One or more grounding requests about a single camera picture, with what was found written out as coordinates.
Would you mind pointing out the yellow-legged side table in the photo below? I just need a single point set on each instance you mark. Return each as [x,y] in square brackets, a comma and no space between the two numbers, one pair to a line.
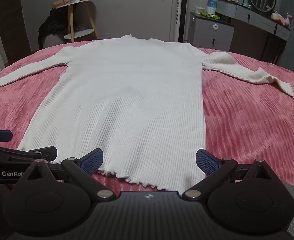
[72,17]

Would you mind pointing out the white round pouf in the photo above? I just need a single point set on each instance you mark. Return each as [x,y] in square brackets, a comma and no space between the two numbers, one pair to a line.
[51,41]

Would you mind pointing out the white box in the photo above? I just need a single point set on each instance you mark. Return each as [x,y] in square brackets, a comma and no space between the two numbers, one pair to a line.
[200,10]

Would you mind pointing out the white tower fan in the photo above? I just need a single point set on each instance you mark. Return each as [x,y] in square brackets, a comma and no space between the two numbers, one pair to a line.
[178,10]

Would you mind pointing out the white ribbed knit sweater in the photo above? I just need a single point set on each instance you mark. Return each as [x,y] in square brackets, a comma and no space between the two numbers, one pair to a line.
[127,92]

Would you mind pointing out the dark clothes pile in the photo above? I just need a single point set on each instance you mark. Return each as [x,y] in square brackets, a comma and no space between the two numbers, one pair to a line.
[53,22]

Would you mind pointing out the dark brown door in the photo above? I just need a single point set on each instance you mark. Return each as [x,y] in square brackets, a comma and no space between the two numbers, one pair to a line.
[11,17]

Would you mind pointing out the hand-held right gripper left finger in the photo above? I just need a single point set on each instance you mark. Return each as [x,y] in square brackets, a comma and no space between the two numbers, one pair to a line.
[91,162]

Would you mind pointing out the pink plush toy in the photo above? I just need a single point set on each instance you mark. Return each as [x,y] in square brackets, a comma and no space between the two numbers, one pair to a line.
[287,20]

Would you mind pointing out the grey cabinet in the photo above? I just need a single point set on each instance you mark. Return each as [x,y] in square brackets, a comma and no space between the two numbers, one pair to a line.
[207,33]

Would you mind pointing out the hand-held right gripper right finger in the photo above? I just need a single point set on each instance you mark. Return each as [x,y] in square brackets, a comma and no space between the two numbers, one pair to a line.
[207,162]

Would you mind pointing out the pink ribbed plush blanket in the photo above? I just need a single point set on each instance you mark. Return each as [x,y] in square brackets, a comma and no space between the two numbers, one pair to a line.
[249,120]

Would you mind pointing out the grey dressing table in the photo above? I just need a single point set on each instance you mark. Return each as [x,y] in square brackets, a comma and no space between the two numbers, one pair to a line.
[254,17]

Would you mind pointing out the green packet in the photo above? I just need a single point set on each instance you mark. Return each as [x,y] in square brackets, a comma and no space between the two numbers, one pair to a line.
[210,16]

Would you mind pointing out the blue box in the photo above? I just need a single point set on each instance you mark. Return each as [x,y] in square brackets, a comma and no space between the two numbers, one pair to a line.
[212,7]

